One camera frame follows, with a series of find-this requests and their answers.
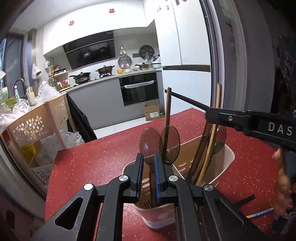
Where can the beige plastic storage cart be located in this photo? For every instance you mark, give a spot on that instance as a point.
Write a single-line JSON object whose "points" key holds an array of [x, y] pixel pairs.
{"points": [[34, 122]]}

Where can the black hanging jacket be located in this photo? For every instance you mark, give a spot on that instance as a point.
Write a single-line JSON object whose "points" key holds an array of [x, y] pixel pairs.
{"points": [[79, 122]]}

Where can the wooden chopstick with blue end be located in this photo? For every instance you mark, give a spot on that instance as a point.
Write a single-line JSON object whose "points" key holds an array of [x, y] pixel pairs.
{"points": [[261, 212]]}

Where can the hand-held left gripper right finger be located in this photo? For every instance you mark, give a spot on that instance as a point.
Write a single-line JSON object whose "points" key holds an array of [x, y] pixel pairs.
{"points": [[158, 180]]}

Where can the black wok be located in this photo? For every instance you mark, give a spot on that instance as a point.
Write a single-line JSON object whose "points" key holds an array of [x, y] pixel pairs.
{"points": [[81, 77]]}

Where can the lidded cooking pot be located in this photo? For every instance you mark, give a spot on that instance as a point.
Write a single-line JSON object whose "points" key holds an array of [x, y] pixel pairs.
{"points": [[105, 69]]}

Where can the black kitchen faucet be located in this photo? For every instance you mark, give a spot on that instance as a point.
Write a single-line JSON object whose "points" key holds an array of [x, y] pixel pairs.
{"points": [[19, 81]]}

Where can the yellow oil bottle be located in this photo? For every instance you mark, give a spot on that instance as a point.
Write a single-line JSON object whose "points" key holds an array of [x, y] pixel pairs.
{"points": [[27, 151]]}

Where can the grey kitchen base cabinets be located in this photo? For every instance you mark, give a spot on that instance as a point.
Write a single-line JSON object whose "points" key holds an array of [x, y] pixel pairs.
{"points": [[99, 106]]}

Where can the white spice rack with bottles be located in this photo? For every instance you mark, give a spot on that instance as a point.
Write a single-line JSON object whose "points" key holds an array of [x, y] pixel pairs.
{"points": [[57, 78]]}

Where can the grey sliding door frame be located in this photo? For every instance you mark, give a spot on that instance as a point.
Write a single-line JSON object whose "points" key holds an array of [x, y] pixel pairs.
{"points": [[229, 58]]}

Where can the clear crumpled plastic bag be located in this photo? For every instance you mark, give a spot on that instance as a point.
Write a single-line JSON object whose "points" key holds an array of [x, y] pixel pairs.
{"points": [[11, 115]]}

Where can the black range hood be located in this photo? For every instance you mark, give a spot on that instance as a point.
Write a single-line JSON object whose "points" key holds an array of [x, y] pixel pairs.
{"points": [[90, 51]]}

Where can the beige plastic utensil holder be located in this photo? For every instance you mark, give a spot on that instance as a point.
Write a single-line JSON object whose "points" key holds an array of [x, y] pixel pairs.
{"points": [[159, 215]]}

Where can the hanging white plastic bag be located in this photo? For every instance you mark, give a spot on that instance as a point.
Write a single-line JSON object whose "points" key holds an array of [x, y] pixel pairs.
{"points": [[35, 71]]}

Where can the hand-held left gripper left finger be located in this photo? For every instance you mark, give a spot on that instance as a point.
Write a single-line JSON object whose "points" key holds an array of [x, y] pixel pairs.
{"points": [[140, 178]]}

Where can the white wall cabinets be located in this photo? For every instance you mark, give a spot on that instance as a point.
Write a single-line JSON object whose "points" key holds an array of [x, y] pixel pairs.
{"points": [[92, 25]]}

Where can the cardboard box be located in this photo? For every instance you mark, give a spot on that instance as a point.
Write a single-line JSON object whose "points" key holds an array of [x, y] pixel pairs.
{"points": [[151, 112]]}

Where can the person's right hand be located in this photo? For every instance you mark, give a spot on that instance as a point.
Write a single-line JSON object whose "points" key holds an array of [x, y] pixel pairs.
{"points": [[282, 192]]}

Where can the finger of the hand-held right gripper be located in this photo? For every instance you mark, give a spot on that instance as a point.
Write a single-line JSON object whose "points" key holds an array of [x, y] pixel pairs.
{"points": [[226, 118]]}

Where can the beige knife block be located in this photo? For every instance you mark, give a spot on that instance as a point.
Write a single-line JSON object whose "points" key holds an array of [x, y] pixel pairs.
{"points": [[31, 97]]}

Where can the round metal steamer rack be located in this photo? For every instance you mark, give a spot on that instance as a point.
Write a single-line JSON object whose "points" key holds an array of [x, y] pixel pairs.
{"points": [[124, 61]]}

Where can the white refrigerator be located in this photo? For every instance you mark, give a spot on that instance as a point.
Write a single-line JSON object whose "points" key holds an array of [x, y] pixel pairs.
{"points": [[185, 41]]}

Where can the dark round multi-well pan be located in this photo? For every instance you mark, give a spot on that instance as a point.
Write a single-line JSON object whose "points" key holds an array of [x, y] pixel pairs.
{"points": [[146, 51]]}

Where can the small steel saucepan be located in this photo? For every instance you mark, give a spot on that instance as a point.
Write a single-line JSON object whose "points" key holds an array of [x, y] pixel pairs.
{"points": [[142, 66]]}

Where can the clear plastic bag in cart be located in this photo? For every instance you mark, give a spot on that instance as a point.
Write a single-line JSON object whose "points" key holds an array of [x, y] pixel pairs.
{"points": [[60, 146]]}

